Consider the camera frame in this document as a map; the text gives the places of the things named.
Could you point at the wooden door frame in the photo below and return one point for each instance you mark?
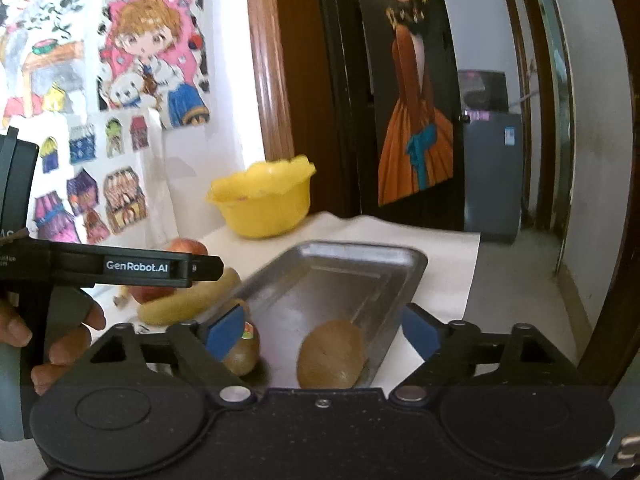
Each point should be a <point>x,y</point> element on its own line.
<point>286,38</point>

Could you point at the houses drawing paper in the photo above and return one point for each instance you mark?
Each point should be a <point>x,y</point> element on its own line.
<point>100,179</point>

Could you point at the kiwi with sticker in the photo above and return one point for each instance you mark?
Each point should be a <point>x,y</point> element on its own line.
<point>245,354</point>

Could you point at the yellow banana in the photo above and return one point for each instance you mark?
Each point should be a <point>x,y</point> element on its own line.
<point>188,303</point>

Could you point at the grey washing machine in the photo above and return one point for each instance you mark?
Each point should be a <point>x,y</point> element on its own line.
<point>493,156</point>

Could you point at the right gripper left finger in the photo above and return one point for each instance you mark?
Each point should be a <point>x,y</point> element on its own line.
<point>200,350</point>

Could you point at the metal tray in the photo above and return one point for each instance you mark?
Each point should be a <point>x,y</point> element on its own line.
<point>319,281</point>

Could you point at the brown kiwi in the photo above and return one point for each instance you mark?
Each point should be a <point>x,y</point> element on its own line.
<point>332,356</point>

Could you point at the dark door with lady painting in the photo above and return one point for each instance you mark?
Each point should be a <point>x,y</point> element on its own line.
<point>396,89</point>

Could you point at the red apple front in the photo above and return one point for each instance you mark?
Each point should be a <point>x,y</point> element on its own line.
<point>153,269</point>

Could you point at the person left hand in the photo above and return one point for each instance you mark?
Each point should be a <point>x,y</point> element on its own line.
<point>63,353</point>

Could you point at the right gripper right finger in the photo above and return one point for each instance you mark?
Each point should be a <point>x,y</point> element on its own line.
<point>446,352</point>

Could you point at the pink cartoon girl poster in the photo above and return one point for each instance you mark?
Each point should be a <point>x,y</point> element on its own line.
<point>153,55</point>

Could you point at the yellow plastic bowl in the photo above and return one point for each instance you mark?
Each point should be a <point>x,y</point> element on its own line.
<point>267,200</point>

